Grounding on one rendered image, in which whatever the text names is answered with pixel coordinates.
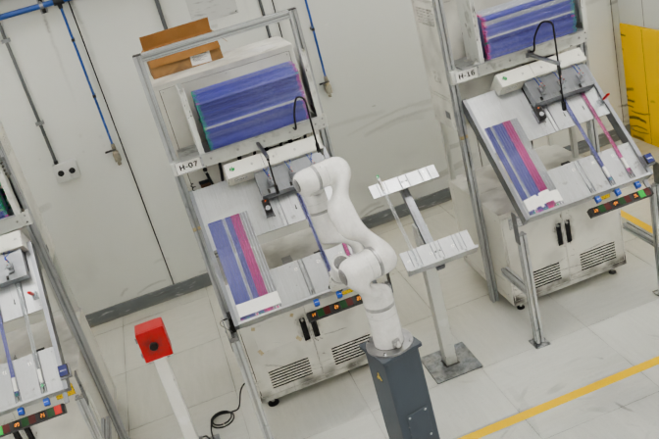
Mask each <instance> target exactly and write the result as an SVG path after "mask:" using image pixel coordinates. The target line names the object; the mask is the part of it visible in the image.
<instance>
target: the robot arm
mask: <svg viewBox="0 0 659 439"><path fill-rule="evenodd" d="M350 178H351V169H350V167H349V165H348V163H347V162H346V161H345V160H343V159H342V158H339V157H331V158H328V159H325V160H323V161H321V162H318V163H316V164H314V165H312V166H310V167H308V168H305V169H303V170H301V171H299V172H297V173H296V174H295V176H294V177H293V186H294V188H295V189H296V191H297V192H298V193H299V194H300V195H302V196H303V197H304V200H305V202H306V205H307V208H308V211H309V213H310V216H311V219H312V221H313V224H314V226H315V228H316V231H317V234H318V236H319V239H320V241H321V242H322V243H323V244H332V243H345V244H347V245H349V246H350V248H351V249H352V254H351V255H349V256H347V255H345V254H338V255H336V256H334V257H333V258H332V260H331V270H330V277H329V289H330V290H331V292H335V291H339V292H340V291H342V289H343V288H346V287H348V288H350V289H352V290H353V291H355V292H356V293H358V294H359V295H360V296H361V298H362V301H363V304H364V307H365V311H366V315H367V319H368V322H369V326H370V329H371V333H372V336H371V337H370V338H369V340H368V341H367V343H366V349H367V352H368V353H369V354H370V355H371V356H373V357H376V358H381V359H387V358H393V357H396V356H399V355H401V354H403V353H405V352H406V351H407V350H408V349H409V348H410V347H411V346H412V344H413V335H412V333H411V332H410V331H408V330H407V329H404V328H401V324H400V320H399V316H398V312H397V309H396V305H395V301H394V297H393V294H392V291H391V289H390V287H389V286H388V285H386V284H382V283H377V284H370V283H371V282H372V281H373V280H375V279H377V278H379V277H381V276H383V275H385V274H387V273H389V272H391V271H392V270H393V269H394V268H395V267H396V264H397V256H396V253H395V251H394V250H393V248H392V247H391V246H390V245H389V244H388V243H387V242H385V241H384V240H383V239H381V238H380V237H378V236H377V235H375V234H374V233H373V232H371V231H370V230H369V229H368V228H367V227H366V226H365V225H364V224H363V223H362V221H361V220H360V218H359V216H358V214H357V212H356V211H355V209H354V207H353V205H352V203H351V201H350V198H349V192H348V190H349V182H350ZM328 186H331V188H332V194H331V197H330V199H329V200H328V197H327V194H326V191H325V188H326V187H328ZM360 243H361V244H362V245H364V246H365V248H366V249H365V250H364V249H363V247H362V245H361V244H360Z"/></svg>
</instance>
